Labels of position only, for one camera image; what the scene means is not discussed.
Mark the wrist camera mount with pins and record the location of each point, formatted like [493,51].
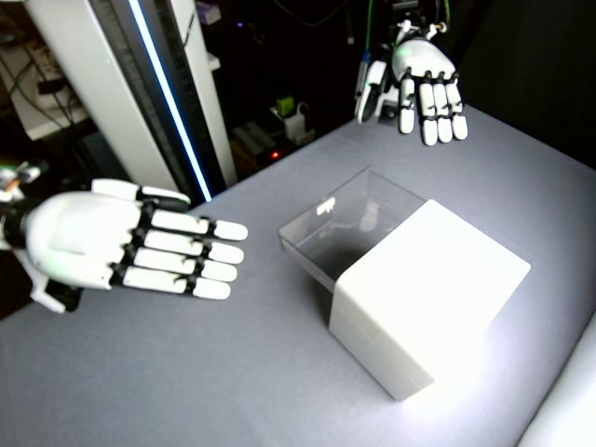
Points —
[51,298]
[388,107]

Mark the white box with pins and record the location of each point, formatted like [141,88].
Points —
[433,288]

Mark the clear plastic drawer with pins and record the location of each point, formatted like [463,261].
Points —
[344,223]

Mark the grey table cloth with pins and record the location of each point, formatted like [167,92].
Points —
[186,363]

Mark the green plug block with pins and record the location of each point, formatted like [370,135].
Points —
[285,106]

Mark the white power adapter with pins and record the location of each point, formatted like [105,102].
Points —
[294,125]

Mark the black device with red light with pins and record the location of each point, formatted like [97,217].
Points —
[261,149]

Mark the white shelf with clutter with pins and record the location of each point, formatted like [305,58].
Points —
[42,98]

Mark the white table edge board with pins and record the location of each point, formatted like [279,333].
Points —
[568,396]

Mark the white column with light strip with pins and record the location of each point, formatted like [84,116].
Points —
[125,93]

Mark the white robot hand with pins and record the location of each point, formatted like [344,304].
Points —
[70,233]
[419,56]

